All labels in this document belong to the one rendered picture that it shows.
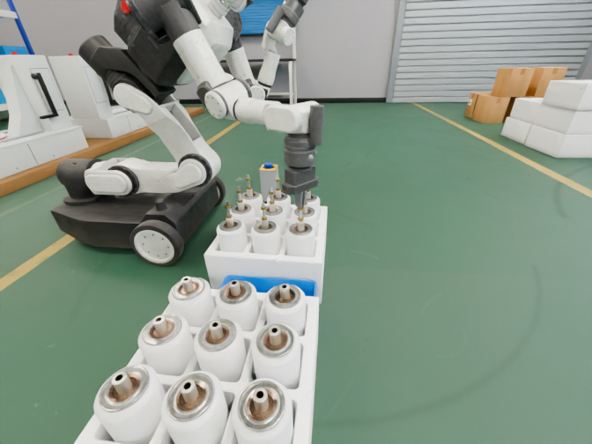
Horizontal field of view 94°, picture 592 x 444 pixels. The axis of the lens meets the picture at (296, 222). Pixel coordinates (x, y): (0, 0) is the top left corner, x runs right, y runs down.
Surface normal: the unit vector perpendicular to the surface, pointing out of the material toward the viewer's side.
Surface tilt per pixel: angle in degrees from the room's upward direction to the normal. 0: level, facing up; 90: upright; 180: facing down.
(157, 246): 90
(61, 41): 90
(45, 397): 0
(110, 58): 90
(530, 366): 0
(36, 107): 90
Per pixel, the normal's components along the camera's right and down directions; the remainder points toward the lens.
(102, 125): -0.11, 0.50
